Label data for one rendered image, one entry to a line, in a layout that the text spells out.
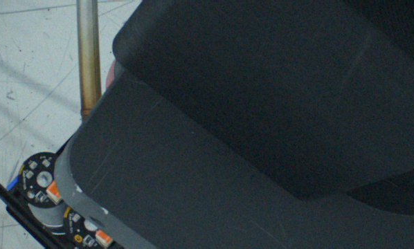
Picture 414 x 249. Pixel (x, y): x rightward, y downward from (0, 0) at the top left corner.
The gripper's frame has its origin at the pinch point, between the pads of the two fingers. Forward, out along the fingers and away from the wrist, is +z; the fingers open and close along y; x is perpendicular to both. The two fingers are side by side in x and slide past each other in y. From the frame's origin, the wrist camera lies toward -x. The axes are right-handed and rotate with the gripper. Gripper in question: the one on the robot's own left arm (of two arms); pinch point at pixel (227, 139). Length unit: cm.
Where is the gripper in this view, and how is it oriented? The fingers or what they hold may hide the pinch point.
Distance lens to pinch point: 22.4
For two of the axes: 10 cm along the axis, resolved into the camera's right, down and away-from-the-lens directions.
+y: -5.4, 7.7, -3.4
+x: 7.9, 6.0, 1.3
